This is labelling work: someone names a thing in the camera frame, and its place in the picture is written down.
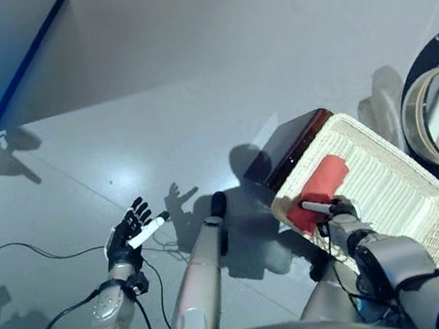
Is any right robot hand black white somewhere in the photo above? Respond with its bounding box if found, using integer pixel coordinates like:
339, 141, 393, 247
299, 191, 362, 230

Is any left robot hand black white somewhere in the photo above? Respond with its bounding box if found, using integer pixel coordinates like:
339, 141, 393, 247
97, 192, 177, 270

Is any red cloth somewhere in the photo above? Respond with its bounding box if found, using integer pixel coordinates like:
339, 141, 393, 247
277, 151, 361, 242

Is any white wicker tray basket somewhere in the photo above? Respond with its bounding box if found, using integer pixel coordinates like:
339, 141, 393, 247
258, 97, 439, 295

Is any right black robot foot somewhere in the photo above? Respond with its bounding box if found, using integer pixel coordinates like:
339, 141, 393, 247
305, 248, 338, 284

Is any black robot foot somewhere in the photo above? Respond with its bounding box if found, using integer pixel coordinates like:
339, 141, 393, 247
305, 248, 338, 284
207, 190, 237, 257

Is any left robot leg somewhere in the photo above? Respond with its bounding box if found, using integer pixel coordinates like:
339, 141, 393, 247
152, 213, 240, 329

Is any robot leg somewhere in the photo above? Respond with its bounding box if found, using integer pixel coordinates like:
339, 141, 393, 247
293, 263, 368, 327
152, 213, 240, 329

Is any glossy dark brown stool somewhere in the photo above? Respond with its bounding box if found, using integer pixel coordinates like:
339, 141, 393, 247
234, 106, 343, 193

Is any right robot leg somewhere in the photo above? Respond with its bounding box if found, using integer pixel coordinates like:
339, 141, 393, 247
293, 263, 368, 327

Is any left black robot foot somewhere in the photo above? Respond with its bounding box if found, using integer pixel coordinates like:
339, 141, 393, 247
207, 190, 237, 257

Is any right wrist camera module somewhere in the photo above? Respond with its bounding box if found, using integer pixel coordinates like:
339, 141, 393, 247
316, 219, 333, 241

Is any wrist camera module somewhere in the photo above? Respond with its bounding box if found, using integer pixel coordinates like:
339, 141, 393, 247
125, 270, 152, 296
316, 219, 333, 241

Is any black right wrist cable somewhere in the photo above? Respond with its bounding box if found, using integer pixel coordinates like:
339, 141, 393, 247
315, 209, 402, 323

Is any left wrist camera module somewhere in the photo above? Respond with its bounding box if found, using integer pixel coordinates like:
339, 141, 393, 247
125, 270, 152, 296

